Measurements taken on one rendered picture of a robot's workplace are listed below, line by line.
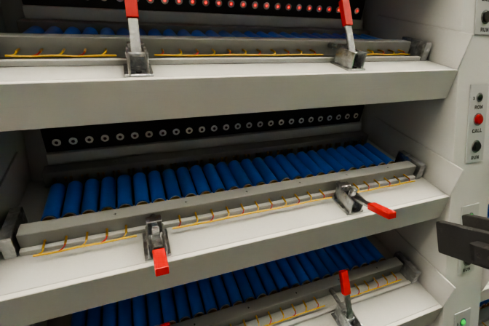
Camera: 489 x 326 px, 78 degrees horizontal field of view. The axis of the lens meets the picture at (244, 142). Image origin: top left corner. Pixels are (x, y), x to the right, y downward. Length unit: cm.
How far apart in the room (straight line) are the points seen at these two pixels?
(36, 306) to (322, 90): 38
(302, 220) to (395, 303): 26
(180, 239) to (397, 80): 35
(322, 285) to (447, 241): 27
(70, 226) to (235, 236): 18
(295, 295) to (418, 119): 36
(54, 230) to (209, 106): 21
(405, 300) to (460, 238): 32
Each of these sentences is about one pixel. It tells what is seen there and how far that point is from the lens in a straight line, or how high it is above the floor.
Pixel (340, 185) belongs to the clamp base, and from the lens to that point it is 46.
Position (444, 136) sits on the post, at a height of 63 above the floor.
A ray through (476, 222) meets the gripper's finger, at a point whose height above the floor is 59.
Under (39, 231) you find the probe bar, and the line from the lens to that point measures 40.
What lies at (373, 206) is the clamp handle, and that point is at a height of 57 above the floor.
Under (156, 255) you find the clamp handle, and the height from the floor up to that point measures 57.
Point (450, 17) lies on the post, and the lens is 57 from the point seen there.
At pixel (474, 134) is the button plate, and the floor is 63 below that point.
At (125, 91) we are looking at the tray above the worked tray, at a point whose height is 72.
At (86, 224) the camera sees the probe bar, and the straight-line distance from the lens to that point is 39.
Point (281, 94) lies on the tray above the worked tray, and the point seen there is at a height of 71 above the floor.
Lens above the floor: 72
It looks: 9 degrees down
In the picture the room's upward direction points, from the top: 3 degrees counter-clockwise
